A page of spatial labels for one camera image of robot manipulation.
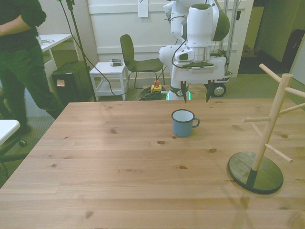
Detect olive green chair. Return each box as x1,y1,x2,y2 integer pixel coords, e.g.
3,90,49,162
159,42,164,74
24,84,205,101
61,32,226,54
119,34,168,88

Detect black cable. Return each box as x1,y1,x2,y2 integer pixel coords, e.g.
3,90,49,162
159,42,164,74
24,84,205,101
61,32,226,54
59,0,153,97

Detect white side table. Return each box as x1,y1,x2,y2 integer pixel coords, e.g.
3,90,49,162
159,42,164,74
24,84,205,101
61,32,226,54
89,62,129,101

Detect wheeled equipment cart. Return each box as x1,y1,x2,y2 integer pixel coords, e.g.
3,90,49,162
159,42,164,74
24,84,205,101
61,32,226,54
211,0,239,98

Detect wooden mug tree black base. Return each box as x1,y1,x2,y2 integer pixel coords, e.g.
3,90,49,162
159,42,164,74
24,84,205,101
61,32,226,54
227,63,305,195

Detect coiled dark cables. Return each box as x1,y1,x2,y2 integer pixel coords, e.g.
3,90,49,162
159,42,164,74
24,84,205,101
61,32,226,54
139,86,168,101

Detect person in dark clothes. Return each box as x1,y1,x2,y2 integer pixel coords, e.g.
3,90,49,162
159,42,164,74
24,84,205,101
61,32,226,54
0,0,64,135

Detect white desk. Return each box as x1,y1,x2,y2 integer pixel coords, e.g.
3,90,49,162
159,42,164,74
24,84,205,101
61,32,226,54
38,33,81,73

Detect white paper sheet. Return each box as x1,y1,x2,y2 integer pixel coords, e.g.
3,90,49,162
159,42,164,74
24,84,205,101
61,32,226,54
138,0,149,18

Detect yellow emergency stop button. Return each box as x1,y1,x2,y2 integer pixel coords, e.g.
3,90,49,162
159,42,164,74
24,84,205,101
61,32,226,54
151,80,163,94

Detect white rounded table top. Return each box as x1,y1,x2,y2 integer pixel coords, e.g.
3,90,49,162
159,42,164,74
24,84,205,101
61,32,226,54
0,119,21,146

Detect black tripod stand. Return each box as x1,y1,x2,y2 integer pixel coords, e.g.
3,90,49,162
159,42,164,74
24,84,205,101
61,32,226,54
56,0,98,102

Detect black suitcase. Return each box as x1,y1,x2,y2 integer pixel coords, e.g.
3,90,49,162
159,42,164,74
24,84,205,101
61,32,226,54
282,29,305,70

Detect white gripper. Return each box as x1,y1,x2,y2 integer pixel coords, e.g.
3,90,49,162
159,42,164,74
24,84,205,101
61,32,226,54
171,56,226,104

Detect black box case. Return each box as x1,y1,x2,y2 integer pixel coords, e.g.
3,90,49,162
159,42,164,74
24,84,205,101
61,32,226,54
51,62,95,108

